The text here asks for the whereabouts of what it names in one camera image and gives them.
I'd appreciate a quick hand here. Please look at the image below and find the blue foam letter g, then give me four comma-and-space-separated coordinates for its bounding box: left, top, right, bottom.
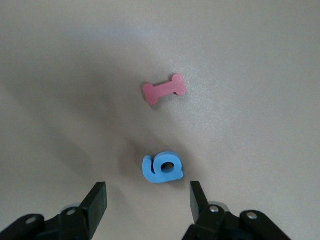
142, 151, 184, 184

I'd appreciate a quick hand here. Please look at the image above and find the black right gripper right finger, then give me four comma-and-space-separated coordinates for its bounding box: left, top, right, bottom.
181, 180, 291, 240

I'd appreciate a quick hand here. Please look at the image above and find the dark red foam letter I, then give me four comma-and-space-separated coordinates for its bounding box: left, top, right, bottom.
142, 73, 188, 106

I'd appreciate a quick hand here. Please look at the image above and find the brown table cover sheet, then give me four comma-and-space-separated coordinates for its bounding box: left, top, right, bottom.
0, 0, 320, 240

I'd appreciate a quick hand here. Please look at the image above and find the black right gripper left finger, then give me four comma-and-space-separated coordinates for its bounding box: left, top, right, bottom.
0, 181, 108, 240

